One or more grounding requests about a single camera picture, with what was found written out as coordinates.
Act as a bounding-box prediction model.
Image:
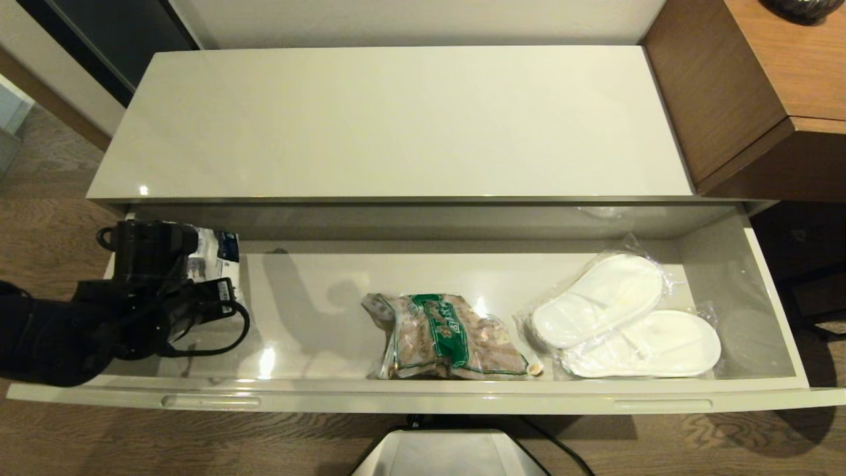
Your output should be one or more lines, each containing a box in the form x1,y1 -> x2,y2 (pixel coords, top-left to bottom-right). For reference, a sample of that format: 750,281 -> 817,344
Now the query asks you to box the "white blue tissue pack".
187,226 -> 247,311

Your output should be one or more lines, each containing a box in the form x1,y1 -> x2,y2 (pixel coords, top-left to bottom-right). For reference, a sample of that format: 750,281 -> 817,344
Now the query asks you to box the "beige cabinet drawer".
7,202 -> 846,415

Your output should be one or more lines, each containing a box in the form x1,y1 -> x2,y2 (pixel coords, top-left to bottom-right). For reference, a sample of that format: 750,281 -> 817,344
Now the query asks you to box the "silver black robot base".
350,428 -> 551,476

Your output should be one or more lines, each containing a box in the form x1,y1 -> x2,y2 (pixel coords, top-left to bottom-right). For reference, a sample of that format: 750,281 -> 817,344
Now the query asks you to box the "green printed snack bag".
361,292 -> 531,380

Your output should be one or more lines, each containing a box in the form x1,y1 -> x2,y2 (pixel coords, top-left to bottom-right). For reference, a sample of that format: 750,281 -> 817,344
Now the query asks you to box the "beige glossy cabinet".
86,45 -> 754,255

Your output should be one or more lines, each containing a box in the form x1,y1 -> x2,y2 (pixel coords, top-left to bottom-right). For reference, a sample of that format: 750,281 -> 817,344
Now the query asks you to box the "dark glass panel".
17,0 -> 201,108

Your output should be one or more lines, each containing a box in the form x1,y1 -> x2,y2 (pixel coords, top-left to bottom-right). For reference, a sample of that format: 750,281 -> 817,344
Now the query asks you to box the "white disposable slipper in plastic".
530,254 -> 664,350
560,309 -> 722,379

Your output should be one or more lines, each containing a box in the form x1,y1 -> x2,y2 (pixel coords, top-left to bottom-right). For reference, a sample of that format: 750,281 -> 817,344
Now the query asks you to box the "brown wooden desk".
640,0 -> 846,203

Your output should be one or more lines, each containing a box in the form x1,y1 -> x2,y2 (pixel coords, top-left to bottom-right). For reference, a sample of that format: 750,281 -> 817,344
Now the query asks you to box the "dark round bowl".
759,0 -> 839,24

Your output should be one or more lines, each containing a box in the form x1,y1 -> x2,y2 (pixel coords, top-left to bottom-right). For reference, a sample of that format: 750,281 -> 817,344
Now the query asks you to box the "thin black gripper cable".
159,301 -> 251,358

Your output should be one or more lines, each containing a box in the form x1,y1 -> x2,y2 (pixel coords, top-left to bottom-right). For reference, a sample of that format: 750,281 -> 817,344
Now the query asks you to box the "black base power cable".
405,411 -> 596,476

